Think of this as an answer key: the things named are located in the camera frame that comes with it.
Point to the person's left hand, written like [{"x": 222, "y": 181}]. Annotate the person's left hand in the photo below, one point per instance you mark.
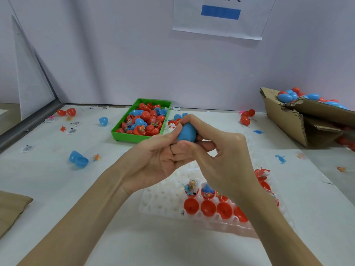
[{"x": 150, "y": 160}]

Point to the person's right hand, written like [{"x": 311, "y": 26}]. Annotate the person's right hand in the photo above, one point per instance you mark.
[{"x": 227, "y": 163}]

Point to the small capsule cluster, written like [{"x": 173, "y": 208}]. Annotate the small capsule cluster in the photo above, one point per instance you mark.
[{"x": 176, "y": 117}]

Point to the single blue egg half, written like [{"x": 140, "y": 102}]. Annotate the single blue egg half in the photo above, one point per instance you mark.
[{"x": 104, "y": 121}]

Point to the cardboard box of capsules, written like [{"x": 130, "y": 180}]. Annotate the cardboard box of capsules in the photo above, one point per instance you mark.
[{"x": 283, "y": 116}]

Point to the pile of finished eggs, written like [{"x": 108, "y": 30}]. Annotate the pile of finished eggs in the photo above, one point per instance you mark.
[{"x": 319, "y": 98}]

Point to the person's left forearm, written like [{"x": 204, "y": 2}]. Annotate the person's left forearm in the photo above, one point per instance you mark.
[{"x": 72, "y": 224}]

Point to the green plastic tray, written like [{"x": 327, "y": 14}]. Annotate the green plastic tray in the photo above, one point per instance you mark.
[{"x": 115, "y": 137}]

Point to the clear plastic egg tray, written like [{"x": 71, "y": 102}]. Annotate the clear plastic egg tray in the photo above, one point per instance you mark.
[{"x": 161, "y": 202}]

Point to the small orange toy piece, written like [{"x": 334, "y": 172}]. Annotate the small orange toy piece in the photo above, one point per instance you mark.
[
  {"x": 341, "y": 169},
  {"x": 97, "y": 157}
]

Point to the small blue toy piece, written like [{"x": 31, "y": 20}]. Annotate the small blue toy piece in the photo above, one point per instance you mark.
[{"x": 280, "y": 159}]

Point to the small white packet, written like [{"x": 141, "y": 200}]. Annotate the small white packet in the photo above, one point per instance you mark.
[{"x": 27, "y": 148}]

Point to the clear triangular panel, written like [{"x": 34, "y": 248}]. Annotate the clear triangular panel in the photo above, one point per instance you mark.
[{"x": 32, "y": 74}]

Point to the flat brown cardboard sheet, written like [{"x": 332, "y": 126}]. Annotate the flat brown cardboard sheet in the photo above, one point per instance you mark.
[{"x": 12, "y": 210}]

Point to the white paper sign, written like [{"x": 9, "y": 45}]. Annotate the white paper sign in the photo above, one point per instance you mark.
[{"x": 255, "y": 16}]

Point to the grey metal rail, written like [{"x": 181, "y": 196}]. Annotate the grey metal rail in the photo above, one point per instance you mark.
[{"x": 25, "y": 129}]

